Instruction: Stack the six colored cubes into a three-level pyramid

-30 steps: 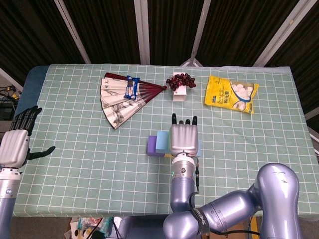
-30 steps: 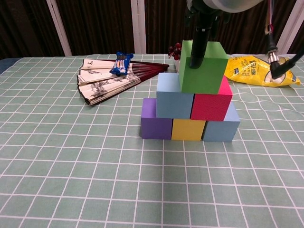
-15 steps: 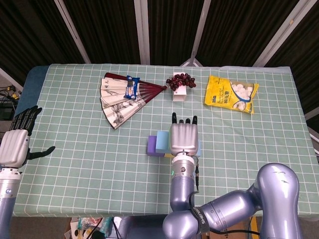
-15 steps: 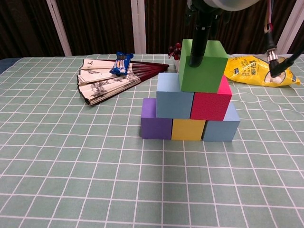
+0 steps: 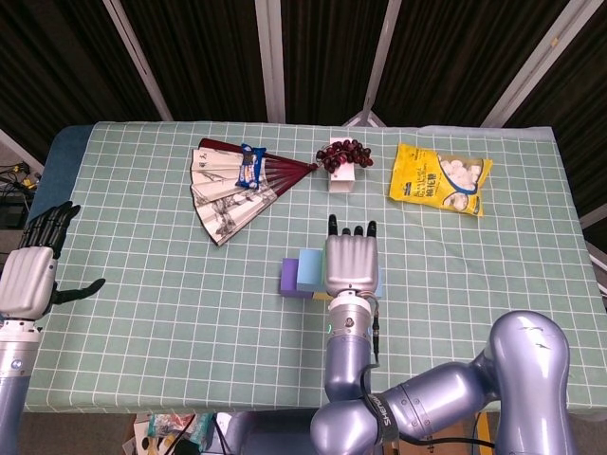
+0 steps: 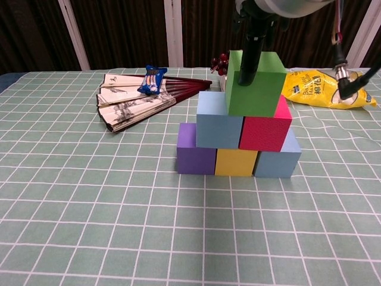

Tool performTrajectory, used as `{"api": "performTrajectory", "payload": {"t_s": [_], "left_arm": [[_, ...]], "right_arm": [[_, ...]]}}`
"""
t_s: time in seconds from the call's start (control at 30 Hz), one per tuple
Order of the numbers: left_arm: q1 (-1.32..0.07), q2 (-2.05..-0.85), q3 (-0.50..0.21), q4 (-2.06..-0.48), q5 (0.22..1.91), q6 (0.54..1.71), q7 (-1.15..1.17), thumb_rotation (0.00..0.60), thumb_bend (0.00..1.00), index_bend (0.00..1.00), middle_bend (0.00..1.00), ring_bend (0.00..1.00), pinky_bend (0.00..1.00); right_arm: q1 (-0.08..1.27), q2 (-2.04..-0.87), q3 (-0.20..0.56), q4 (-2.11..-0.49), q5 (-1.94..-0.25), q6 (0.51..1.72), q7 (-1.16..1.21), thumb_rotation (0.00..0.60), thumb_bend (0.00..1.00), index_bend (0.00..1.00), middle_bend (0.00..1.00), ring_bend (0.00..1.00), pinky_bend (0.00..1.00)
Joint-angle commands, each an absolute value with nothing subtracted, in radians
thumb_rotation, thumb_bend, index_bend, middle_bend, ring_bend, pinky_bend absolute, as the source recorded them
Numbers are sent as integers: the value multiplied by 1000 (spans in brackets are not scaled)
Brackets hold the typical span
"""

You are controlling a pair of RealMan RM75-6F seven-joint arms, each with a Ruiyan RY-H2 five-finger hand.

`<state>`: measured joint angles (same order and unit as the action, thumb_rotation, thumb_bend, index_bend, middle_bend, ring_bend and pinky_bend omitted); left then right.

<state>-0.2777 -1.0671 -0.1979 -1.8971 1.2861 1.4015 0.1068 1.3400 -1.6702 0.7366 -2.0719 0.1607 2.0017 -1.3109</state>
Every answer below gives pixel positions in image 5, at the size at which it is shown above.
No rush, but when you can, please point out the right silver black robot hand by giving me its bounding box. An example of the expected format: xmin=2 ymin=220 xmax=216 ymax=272
xmin=323 ymin=213 xmax=380 ymax=298

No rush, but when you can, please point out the colourful printed packaging pile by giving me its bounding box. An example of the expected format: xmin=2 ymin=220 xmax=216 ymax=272
xmin=131 ymin=411 xmax=217 ymax=455

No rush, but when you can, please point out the dark red grape bunch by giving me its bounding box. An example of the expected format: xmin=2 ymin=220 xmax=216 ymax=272
xmin=315 ymin=138 xmax=375 ymax=173

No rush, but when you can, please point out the painted paper folding fan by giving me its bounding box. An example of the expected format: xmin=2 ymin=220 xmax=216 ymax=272
xmin=190 ymin=136 xmax=320 ymax=248

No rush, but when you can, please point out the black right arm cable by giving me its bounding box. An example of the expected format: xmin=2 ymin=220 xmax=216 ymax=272
xmin=358 ymin=298 xmax=497 ymax=455

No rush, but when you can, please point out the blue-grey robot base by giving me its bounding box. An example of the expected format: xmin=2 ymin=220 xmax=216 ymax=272
xmin=222 ymin=409 xmax=333 ymax=455

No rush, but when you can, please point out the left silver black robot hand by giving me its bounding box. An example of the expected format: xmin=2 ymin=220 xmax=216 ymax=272
xmin=0 ymin=201 xmax=106 ymax=320

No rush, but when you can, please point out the purple foam cube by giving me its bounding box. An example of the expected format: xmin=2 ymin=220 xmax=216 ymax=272
xmin=281 ymin=258 xmax=315 ymax=300

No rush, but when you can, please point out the blue snack packet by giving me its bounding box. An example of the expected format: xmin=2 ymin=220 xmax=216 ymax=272
xmin=235 ymin=143 xmax=267 ymax=191

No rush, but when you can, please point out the green checked tablecloth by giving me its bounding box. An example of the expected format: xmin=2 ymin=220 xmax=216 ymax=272
xmin=23 ymin=120 xmax=601 ymax=414

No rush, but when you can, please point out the white metal frame post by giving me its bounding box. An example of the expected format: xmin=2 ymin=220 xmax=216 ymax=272
xmin=481 ymin=0 xmax=582 ymax=128
xmin=340 ymin=0 xmax=404 ymax=128
xmin=102 ymin=0 xmax=175 ymax=122
xmin=254 ymin=0 xmax=287 ymax=122

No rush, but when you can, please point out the yellow marshmallow bag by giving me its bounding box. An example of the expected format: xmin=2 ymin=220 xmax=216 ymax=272
xmin=387 ymin=142 xmax=494 ymax=218

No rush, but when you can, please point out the white metal frame bar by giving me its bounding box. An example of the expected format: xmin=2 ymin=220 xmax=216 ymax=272
xmin=579 ymin=203 xmax=607 ymax=228
xmin=0 ymin=126 xmax=46 ymax=174

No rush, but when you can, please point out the black electronics with cables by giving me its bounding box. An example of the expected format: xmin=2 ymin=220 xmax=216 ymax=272
xmin=0 ymin=160 xmax=44 ymax=228

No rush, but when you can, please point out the white paper box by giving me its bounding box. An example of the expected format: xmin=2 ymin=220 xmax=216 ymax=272
xmin=327 ymin=138 xmax=358 ymax=194

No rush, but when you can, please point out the dark pleated curtain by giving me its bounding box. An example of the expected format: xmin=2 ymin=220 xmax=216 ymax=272
xmin=0 ymin=0 xmax=607 ymax=214

